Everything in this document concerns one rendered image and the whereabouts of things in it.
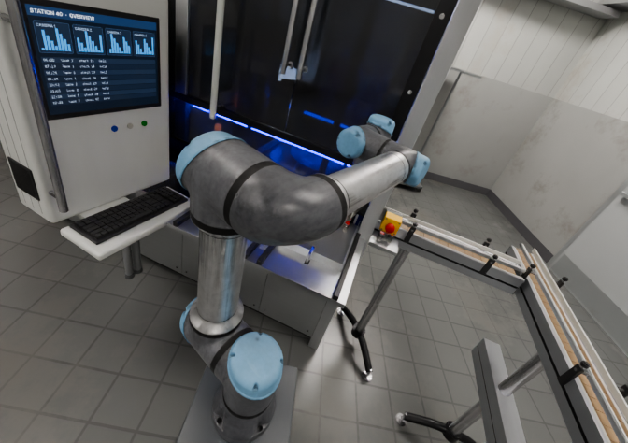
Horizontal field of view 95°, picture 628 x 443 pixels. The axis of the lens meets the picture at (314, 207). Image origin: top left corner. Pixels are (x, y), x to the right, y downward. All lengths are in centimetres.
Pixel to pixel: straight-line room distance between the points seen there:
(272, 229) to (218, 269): 20
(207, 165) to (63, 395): 155
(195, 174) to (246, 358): 40
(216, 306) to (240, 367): 13
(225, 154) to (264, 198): 10
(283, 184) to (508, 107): 481
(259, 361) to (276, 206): 40
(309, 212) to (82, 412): 156
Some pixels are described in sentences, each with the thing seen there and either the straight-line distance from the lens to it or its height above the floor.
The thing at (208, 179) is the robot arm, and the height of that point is 140.
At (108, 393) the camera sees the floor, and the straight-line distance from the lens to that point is 181.
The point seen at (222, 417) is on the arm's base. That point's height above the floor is 82.
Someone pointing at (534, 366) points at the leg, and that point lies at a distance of 151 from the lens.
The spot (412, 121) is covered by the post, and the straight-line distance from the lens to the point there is 110.
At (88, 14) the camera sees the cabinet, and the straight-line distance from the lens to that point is 119.
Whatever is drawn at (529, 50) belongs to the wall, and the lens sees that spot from 503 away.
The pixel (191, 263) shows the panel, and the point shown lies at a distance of 193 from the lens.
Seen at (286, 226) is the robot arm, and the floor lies 139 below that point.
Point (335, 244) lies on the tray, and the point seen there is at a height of 88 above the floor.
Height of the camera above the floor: 161
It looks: 32 degrees down
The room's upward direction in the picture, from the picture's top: 18 degrees clockwise
